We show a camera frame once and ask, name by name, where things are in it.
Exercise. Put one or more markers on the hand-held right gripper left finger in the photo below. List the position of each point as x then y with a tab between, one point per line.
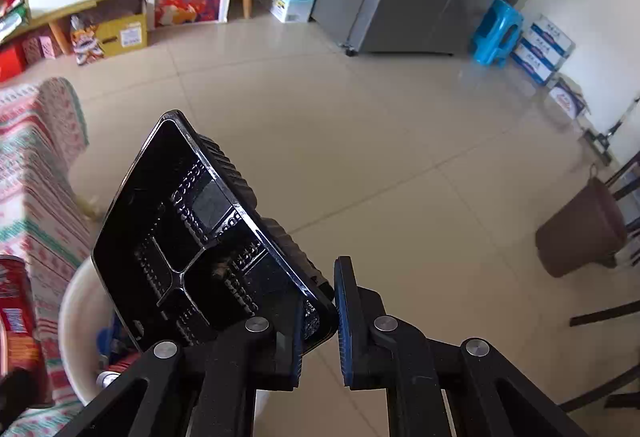
298	347

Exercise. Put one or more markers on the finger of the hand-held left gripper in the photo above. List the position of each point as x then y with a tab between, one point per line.
15	397
106	380

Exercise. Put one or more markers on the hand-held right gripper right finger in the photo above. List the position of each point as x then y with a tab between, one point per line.
342	317

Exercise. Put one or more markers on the white waste bin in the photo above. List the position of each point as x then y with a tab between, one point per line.
75	342

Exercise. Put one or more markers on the red cylindrical snack can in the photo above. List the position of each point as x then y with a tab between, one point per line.
20	317

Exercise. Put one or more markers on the black plastic food tray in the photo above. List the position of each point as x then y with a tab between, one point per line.
200	217

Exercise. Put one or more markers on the blue yellow small carton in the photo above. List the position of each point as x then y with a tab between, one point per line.
107	342

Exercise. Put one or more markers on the striped patterned tablecloth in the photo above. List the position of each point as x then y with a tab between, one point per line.
45	167

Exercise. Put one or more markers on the brown plastic bucket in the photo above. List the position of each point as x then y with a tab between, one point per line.
580	227

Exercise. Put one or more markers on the black chair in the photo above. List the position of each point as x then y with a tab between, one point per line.
600	317

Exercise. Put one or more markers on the floor mop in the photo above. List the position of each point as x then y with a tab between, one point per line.
597	142

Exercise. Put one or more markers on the open white cardboard box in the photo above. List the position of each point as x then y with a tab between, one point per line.
567	99

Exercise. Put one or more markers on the blue white carton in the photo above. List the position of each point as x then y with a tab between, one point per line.
292	2

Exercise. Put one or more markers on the white blue cardboard box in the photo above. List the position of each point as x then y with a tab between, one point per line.
535	62
552	34

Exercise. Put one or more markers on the blue plastic stool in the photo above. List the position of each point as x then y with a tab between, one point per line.
495	32

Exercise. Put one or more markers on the red box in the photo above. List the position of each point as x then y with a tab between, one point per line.
12	62

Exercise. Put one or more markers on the pink plastic basket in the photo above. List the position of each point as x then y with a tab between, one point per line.
42	49

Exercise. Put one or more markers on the yellow cardboard box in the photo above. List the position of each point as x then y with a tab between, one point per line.
125	34

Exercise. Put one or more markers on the white framed picture box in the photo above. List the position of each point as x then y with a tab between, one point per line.
187	7

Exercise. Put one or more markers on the red green bags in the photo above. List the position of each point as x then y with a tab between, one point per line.
12	12

